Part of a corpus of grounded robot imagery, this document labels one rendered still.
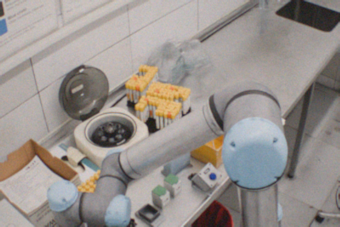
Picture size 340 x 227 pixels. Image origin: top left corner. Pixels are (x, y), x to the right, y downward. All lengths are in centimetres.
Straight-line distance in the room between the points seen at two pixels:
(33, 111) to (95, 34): 40
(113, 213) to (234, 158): 33
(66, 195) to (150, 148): 22
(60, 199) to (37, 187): 58
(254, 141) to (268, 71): 143
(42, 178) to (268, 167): 99
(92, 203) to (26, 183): 63
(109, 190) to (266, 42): 161
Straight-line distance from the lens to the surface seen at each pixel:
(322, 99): 353
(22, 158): 160
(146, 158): 96
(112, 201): 94
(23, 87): 156
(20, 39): 148
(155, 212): 143
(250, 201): 85
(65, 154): 160
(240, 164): 74
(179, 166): 154
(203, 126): 89
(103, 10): 166
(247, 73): 209
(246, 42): 236
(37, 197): 149
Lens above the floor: 202
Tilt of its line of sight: 39 degrees down
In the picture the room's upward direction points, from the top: 2 degrees counter-clockwise
